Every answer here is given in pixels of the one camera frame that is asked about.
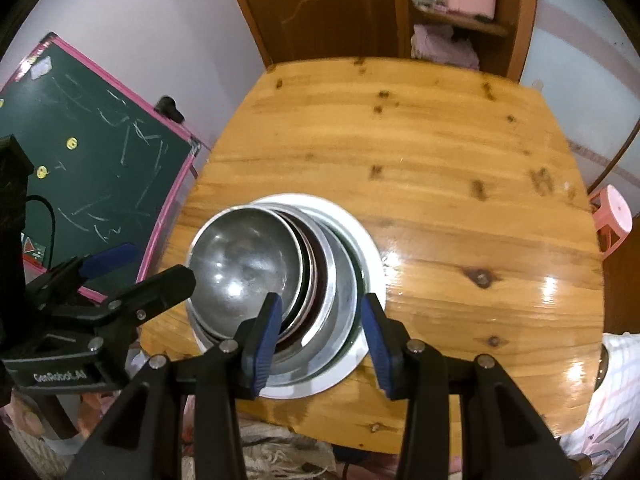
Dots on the white checked cloth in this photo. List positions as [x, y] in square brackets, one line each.
[615, 410]

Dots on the pink bowl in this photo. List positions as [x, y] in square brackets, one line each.
[320, 290]

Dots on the pink folded clothes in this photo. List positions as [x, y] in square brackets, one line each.
[440, 42]

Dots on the pale chalkboard sticker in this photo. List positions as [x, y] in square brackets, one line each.
[42, 67]

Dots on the brown wooden door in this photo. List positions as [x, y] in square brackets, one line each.
[325, 10]

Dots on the green plate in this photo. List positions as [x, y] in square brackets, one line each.
[361, 285]

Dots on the pink plastic stool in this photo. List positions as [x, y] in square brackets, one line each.
[612, 207]

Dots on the brown wooden shelf cabinet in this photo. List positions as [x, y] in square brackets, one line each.
[520, 20]

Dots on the yellow round magnet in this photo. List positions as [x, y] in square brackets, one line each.
[71, 143]
[41, 172]

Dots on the black easel knob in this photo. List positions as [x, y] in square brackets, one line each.
[170, 106]

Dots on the small steel bowl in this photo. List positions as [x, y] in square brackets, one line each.
[240, 270]

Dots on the large white plate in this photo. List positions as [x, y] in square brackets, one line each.
[372, 265]

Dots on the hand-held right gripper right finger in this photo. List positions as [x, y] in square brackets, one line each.
[378, 350]

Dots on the large steel bowl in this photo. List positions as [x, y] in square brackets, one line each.
[345, 280]

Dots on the cream fringed cloth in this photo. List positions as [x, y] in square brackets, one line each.
[280, 450]

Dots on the red and green sticker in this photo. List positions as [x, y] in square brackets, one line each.
[32, 250]

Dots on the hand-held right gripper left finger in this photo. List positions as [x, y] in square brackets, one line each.
[262, 350]

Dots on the green chalkboard with pink frame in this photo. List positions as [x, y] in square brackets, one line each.
[100, 160]

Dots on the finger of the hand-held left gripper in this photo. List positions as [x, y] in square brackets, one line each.
[155, 287]
[112, 257]

